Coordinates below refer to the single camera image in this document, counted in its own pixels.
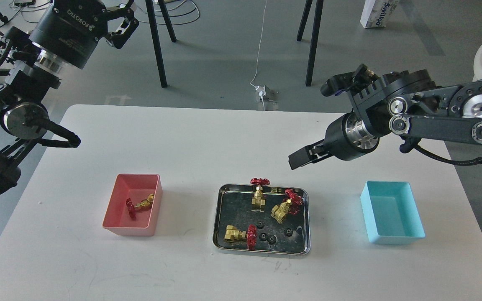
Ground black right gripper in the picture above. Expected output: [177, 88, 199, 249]
[288, 113, 380, 170]

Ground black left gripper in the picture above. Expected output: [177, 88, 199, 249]
[29, 0, 139, 69]

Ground brass valve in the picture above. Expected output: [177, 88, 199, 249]
[126, 193, 155, 220]
[270, 188, 304, 224]
[224, 224, 257, 251]
[250, 178, 270, 212]

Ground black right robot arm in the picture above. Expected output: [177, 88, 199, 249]
[289, 64, 482, 169]

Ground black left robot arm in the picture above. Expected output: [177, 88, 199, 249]
[0, 0, 139, 195]

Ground light blue plastic box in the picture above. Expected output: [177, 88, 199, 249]
[360, 181, 426, 245]

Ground pink plastic box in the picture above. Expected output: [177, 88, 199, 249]
[102, 174, 162, 236]

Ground white cardboard box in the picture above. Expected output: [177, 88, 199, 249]
[360, 0, 400, 28]

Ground black stand leg far left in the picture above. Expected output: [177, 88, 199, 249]
[158, 0, 177, 43]

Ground shiny metal tray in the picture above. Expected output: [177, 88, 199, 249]
[213, 184, 310, 255]

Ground floor power socket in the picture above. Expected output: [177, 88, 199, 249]
[255, 84, 276, 102]

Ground black stand leg far right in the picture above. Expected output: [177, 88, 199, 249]
[296, 0, 313, 41]

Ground white power cable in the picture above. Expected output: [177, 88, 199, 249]
[249, 0, 268, 111]

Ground tangled floor cables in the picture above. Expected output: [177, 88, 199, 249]
[9, 0, 200, 26]

